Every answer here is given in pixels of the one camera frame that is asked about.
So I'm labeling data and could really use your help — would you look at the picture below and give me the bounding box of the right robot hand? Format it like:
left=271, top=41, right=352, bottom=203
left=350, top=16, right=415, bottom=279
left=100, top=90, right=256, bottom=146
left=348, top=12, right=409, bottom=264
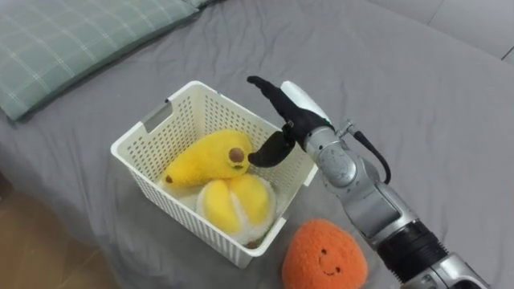
left=246, top=75, right=336, bottom=169

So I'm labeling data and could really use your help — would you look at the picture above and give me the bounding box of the yellow banana soft toy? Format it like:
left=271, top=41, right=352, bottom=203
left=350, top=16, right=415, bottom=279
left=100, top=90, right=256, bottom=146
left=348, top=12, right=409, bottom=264
left=162, top=128, right=254, bottom=189

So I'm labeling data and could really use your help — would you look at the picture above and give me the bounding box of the white perforated plastic basket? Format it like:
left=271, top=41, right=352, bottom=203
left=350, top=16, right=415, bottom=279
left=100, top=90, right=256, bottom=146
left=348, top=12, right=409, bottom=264
left=110, top=80, right=319, bottom=269

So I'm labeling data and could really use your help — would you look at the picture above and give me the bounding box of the yellow and white soft toy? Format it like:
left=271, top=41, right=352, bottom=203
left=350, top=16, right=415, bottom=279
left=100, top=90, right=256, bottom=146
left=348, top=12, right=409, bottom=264
left=195, top=173, right=278, bottom=246

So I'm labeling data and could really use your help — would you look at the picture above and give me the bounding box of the grey bed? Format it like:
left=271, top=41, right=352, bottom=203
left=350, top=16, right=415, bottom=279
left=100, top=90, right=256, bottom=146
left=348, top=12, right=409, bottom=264
left=0, top=0, right=514, bottom=289

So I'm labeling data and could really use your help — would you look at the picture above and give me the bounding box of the orange smiling soft toy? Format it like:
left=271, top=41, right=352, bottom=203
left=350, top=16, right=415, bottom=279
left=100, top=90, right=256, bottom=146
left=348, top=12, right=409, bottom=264
left=280, top=218, right=369, bottom=289

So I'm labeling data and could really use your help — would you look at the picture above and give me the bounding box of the green checked pillow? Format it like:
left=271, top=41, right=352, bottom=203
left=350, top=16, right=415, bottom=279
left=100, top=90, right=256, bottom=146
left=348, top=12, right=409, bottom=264
left=0, top=0, right=216, bottom=122

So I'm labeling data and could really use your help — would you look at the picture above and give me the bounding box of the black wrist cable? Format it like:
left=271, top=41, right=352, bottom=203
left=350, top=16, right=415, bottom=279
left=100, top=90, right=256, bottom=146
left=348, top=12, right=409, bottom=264
left=337, top=119, right=393, bottom=185

